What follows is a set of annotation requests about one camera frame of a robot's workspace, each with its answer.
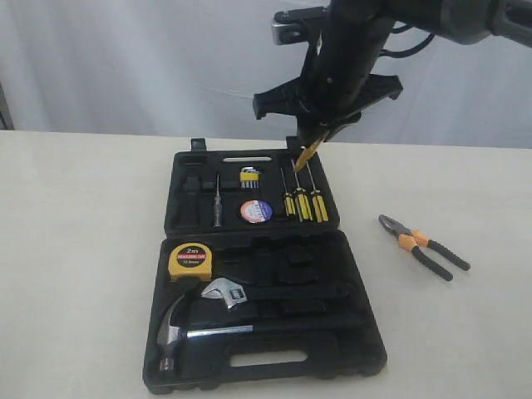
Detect yellow black utility knife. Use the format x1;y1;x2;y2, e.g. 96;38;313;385
293;139;323;172

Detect steel claw hammer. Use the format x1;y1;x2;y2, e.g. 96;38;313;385
156;294;362;372

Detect silver adjustable wrench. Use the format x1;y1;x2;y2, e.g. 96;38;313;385
200;278;349;310

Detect orange black handled pliers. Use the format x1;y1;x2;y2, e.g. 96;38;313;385
377;214;470;282

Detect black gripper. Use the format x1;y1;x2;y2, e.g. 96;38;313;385
253;16;403;140

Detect PVC insulation tape roll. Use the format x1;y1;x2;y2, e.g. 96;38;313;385
239;199;273;224

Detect yellow hex key set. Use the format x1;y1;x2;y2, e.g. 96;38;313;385
239;166;261;190

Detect yellow measuring tape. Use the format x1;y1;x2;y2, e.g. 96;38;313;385
168;242;213;282

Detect left yellow black screwdriver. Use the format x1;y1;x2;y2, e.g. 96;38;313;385
279;166;296;217

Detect black plastic tool case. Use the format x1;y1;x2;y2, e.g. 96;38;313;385
142;137;387;395

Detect clear handle tester screwdriver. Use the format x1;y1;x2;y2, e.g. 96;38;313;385
213;173;222;228

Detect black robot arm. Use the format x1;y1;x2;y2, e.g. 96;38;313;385
253;1;531;146

